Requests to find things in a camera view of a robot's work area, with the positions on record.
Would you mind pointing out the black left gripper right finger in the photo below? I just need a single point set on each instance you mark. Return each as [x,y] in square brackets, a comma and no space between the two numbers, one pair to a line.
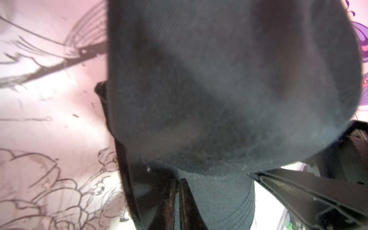
[190,218]

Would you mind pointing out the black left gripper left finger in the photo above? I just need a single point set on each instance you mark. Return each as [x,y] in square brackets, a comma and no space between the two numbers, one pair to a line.
[165,214]

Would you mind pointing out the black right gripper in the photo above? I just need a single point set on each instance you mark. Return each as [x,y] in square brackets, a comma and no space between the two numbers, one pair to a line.
[338,198]

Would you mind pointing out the black cap with white patch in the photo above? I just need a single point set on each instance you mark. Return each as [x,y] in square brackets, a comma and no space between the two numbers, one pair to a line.
[211,91]

